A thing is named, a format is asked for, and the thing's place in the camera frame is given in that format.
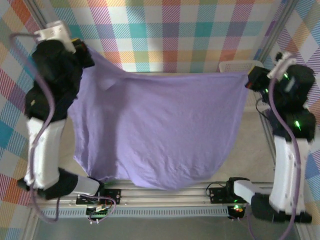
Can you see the purple t-shirt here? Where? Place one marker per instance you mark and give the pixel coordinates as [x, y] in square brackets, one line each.
[160, 125]

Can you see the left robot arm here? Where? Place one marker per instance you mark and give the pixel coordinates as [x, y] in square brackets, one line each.
[42, 155]

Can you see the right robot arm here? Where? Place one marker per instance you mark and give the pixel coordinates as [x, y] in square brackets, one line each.
[285, 175]

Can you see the white plastic mesh basket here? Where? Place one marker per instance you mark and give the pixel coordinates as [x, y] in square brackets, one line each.
[235, 66]

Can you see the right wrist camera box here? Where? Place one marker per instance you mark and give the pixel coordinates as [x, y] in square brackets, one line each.
[281, 66]

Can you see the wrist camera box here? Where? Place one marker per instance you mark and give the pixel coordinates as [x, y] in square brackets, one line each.
[281, 66]
[55, 32]

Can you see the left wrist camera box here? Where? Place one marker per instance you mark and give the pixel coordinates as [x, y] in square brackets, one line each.
[55, 32]

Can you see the aluminium frame post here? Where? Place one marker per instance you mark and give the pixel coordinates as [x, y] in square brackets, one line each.
[37, 12]
[277, 30]

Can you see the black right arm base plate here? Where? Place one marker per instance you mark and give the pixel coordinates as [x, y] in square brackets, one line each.
[217, 195]

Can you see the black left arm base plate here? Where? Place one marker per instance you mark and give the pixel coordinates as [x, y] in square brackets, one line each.
[113, 196]

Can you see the aluminium mounting rail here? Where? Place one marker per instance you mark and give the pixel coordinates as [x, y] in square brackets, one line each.
[175, 197]

